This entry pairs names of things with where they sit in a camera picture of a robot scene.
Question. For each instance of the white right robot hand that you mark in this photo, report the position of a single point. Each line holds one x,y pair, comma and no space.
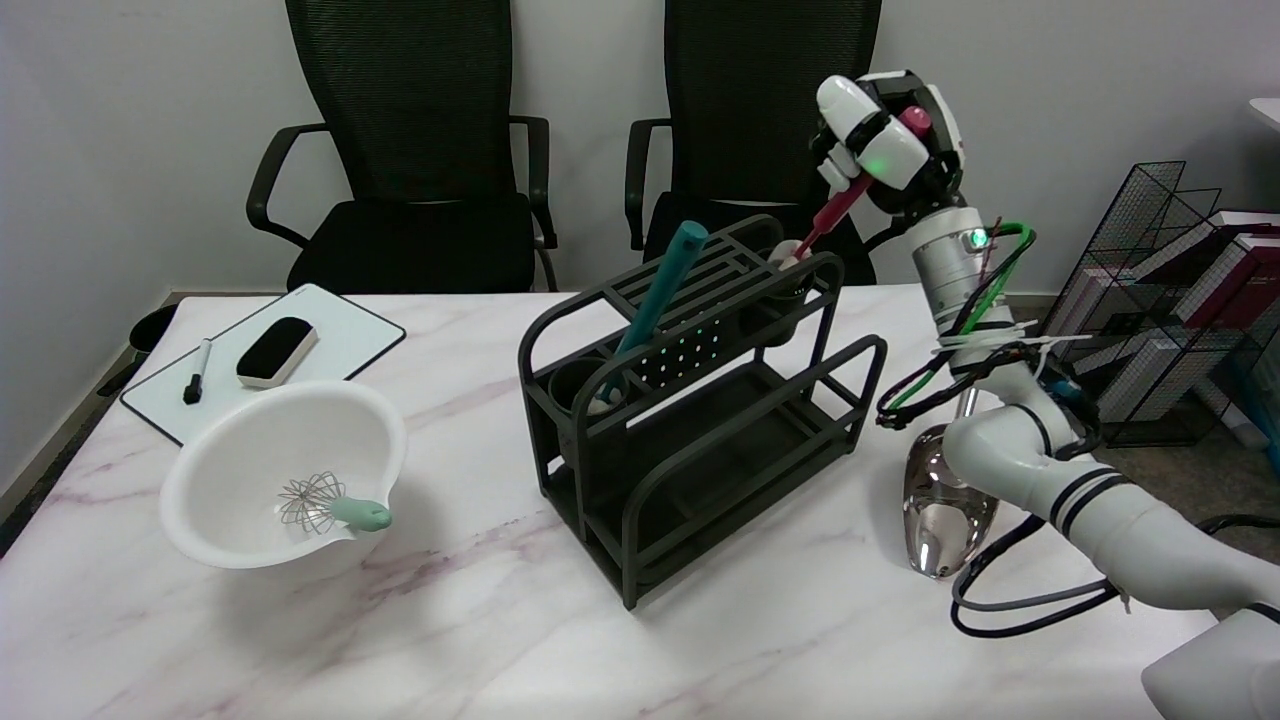
900,150

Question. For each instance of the pink sponge bottle brush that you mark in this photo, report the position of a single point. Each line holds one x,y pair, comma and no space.
833,212

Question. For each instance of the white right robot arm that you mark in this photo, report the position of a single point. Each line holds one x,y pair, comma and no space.
1010,450

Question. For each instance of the teal bottle brush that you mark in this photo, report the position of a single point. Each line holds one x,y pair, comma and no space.
665,285

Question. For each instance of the black mesh office chair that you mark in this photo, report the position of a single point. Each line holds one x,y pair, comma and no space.
760,80
410,100

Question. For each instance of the white book stack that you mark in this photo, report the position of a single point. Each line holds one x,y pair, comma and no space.
1150,365

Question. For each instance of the maroon book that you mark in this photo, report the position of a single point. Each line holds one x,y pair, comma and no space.
1235,270

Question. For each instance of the black metal dish rack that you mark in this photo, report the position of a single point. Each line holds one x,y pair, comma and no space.
700,450

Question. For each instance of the shiny metal scoop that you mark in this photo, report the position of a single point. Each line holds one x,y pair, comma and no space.
935,520

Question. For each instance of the small white whiteboard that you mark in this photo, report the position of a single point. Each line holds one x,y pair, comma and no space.
345,335

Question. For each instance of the black and white board eraser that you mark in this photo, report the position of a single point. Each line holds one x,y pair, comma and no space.
275,348

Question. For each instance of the white plastic mixing bowl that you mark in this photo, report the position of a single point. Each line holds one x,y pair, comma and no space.
240,460

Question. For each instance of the black whiteboard marker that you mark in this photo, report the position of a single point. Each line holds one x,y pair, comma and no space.
196,375

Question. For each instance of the black round floor object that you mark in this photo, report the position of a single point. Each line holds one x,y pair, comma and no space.
152,325

